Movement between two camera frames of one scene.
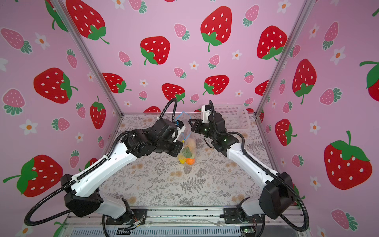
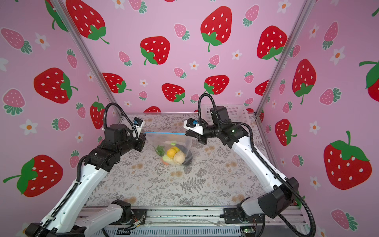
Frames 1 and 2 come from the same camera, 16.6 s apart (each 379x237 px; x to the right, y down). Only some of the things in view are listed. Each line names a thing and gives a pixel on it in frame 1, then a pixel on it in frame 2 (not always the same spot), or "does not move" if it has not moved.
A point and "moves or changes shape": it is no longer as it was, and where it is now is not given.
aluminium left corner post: x=61 y=6 does not move
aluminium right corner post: x=305 y=11 does not move
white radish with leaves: x=187 y=153 to x=160 y=151
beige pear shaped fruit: x=191 y=143 to x=179 y=157
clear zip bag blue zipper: x=188 y=153 moves or changes shape
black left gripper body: x=170 y=147 to x=131 y=144
